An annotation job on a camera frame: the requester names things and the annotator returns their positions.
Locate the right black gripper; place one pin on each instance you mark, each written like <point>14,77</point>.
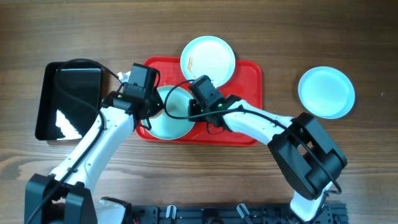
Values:
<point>193,109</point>

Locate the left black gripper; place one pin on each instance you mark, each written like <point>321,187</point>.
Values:
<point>154,106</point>

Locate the light blue plate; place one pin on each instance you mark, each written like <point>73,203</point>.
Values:
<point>326,92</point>
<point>167,128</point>
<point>208,55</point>

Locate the green yellow sponge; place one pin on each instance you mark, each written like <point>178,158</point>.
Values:
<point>123,77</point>

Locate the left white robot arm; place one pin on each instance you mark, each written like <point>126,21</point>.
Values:
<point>66,194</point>

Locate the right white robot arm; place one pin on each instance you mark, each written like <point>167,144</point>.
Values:
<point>307,156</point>

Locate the red plastic tray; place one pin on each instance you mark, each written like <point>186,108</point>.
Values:
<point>246,82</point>

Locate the black water basin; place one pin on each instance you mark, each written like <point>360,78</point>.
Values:
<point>67,99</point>

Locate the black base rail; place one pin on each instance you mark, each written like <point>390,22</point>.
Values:
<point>266,214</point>

